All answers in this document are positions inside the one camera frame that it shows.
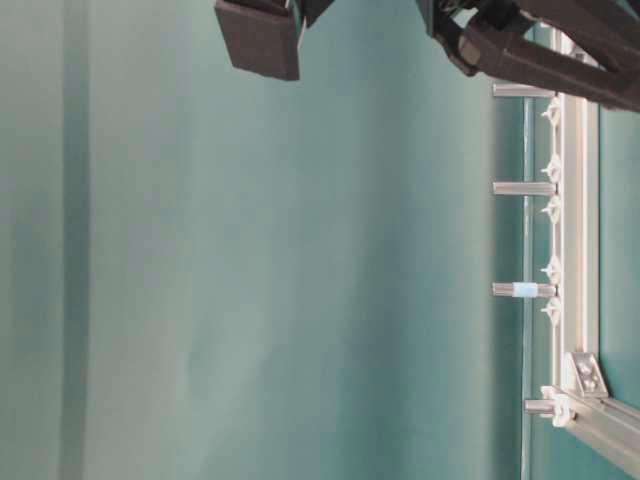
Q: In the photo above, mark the white plastic clip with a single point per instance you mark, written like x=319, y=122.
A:
x=553, y=310
x=553, y=112
x=553, y=169
x=553, y=270
x=553, y=209

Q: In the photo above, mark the middle aluminium post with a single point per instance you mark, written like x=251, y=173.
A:
x=524, y=188

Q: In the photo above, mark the short corner aluminium post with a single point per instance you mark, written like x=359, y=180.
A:
x=539, y=407

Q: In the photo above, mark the upper aluminium post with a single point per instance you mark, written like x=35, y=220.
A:
x=511, y=90

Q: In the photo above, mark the aluminium post with blue tape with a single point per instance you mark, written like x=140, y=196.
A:
x=524, y=290

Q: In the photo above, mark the upper black gripper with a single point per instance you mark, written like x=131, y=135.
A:
x=488, y=36

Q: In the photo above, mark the lower metal corner bracket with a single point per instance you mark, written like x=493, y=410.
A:
x=585, y=376

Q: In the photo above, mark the upper wrist camera on mount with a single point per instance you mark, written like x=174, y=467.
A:
x=263, y=37

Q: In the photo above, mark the long aluminium frame rail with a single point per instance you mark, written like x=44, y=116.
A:
x=576, y=235

